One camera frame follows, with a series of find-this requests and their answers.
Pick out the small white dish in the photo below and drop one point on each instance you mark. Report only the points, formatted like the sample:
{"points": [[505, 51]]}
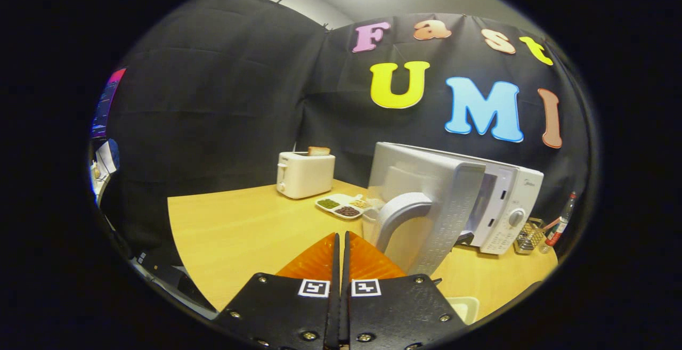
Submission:
{"points": [[464, 308]]}

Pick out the red and white striped straw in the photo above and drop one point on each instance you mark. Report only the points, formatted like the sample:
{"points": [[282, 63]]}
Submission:
{"points": [[551, 223]]}

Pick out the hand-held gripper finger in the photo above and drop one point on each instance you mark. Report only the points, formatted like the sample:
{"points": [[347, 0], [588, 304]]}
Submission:
{"points": [[335, 307], [347, 307]]}

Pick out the white toaster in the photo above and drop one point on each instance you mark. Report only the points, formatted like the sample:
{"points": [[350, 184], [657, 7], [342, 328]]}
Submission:
{"points": [[303, 177]]}

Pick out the white microwave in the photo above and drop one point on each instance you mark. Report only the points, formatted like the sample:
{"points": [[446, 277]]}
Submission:
{"points": [[421, 179]]}

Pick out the toast slice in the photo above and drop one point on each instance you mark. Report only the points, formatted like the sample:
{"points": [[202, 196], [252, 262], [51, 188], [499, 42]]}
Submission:
{"points": [[318, 151]]}

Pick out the black backdrop cloth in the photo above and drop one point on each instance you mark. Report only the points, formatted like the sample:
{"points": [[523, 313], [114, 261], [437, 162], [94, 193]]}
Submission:
{"points": [[224, 89]]}

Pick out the clear bottle with red label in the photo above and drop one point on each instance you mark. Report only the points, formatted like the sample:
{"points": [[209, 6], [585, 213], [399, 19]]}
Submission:
{"points": [[557, 230]]}

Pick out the divided white snack dish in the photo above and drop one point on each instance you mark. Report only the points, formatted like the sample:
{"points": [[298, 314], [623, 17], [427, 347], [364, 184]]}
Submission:
{"points": [[341, 207]]}

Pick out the computer monitor screen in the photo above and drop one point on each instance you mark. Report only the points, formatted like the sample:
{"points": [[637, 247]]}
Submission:
{"points": [[106, 105]]}

